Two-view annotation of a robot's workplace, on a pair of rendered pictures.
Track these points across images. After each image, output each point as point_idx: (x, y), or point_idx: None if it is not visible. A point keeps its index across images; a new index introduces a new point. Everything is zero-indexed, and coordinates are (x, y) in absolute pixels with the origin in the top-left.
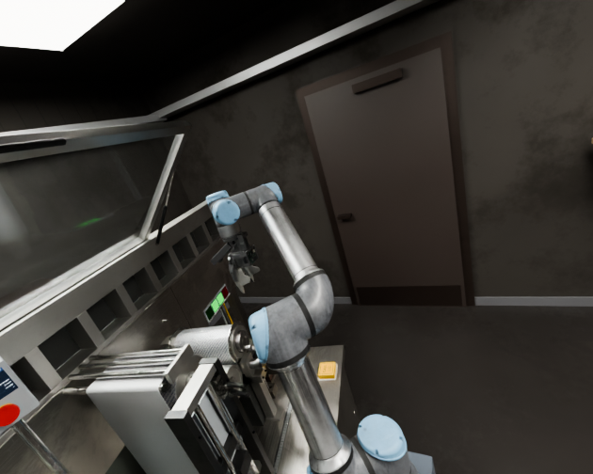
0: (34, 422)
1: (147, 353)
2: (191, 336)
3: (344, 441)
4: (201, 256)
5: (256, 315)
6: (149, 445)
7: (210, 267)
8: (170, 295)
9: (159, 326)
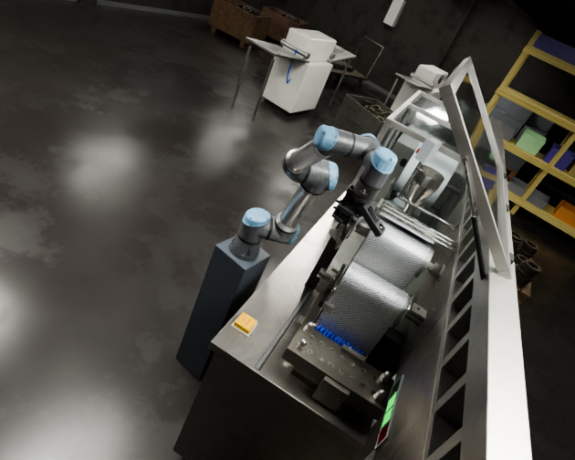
0: (456, 236)
1: (405, 221)
2: (392, 285)
3: (279, 215)
4: (436, 371)
5: (333, 163)
6: None
7: (418, 395)
8: (440, 314)
9: (433, 307)
